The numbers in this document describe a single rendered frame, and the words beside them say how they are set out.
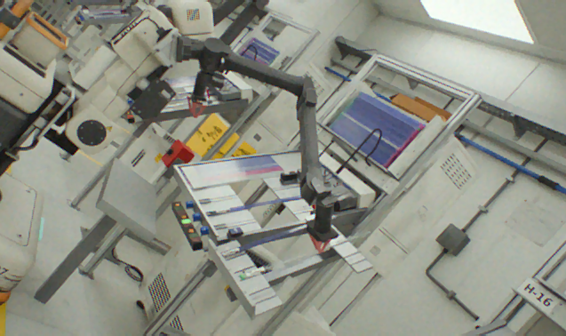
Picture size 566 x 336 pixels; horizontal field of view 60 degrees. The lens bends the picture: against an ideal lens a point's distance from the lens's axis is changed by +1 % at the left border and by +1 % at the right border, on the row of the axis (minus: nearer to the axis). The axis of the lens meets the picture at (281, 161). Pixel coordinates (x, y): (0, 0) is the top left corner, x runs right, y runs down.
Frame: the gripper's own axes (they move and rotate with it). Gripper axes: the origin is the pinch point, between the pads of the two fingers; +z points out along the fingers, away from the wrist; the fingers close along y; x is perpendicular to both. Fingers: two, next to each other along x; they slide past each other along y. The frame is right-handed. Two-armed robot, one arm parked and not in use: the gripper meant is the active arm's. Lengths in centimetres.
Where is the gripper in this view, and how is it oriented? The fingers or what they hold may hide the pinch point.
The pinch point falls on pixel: (319, 249)
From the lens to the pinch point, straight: 166.0
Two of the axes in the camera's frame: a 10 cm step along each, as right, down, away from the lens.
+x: -8.6, 2.2, -4.5
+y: -5.0, -4.8, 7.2
